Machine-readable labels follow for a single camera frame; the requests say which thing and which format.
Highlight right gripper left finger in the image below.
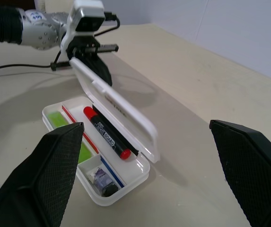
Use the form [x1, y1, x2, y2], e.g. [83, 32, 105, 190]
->
[0, 122, 85, 227]

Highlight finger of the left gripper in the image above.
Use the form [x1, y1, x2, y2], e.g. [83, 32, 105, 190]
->
[84, 56, 113, 87]

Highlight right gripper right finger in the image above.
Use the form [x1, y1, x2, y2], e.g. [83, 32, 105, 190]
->
[209, 119, 271, 227]

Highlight black whiteboard marker red caps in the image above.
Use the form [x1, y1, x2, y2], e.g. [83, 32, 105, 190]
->
[83, 106, 132, 161]

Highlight white plastic pencil case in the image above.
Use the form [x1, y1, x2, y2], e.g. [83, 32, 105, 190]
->
[42, 58, 161, 207]

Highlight small purple black eraser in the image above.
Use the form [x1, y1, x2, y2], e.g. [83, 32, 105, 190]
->
[87, 165, 118, 198]

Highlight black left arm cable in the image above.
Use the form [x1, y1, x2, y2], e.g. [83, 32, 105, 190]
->
[0, 50, 63, 73]
[95, 11, 121, 37]

